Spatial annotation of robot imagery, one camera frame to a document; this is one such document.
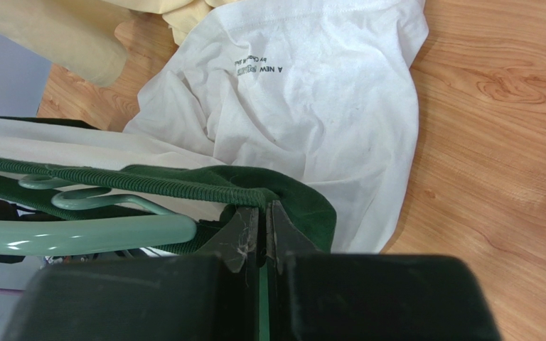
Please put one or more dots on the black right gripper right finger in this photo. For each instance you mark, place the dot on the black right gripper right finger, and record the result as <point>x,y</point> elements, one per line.
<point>318,296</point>

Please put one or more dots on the green and white t-shirt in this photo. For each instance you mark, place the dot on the green and white t-shirt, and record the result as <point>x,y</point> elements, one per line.
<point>307,102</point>

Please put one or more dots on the cream yellow t-shirt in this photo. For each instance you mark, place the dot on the cream yellow t-shirt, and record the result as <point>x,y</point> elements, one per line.
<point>79,35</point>

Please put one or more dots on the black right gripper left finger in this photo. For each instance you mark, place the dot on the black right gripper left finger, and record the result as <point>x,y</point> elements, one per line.
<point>208,295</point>

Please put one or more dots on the green plastic hanger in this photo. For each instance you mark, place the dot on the green plastic hanger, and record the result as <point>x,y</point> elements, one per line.
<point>67,238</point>

